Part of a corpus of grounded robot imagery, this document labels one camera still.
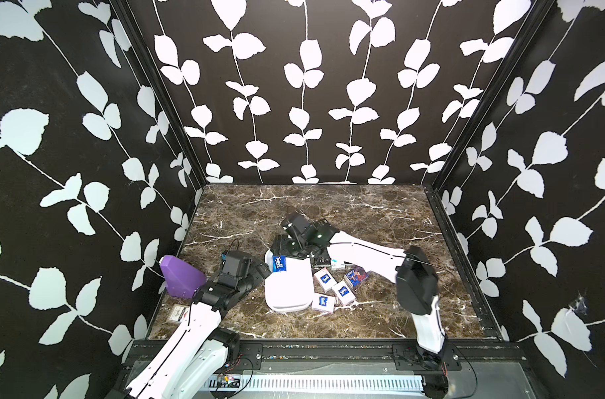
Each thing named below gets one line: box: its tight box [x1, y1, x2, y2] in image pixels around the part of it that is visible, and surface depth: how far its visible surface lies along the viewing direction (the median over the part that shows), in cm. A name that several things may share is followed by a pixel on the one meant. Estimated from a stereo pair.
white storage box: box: [264, 249, 315, 314], surface depth 83 cm
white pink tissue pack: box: [331, 280, 356, 306], surface depth 86 cm
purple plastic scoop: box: [159, 254, 207, 299], surface depth 78 cm
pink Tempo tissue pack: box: [314, 266, 338, 291], surface depth 90 cm
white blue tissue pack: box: [311, 293, 335, 314], surface depth 84 cm
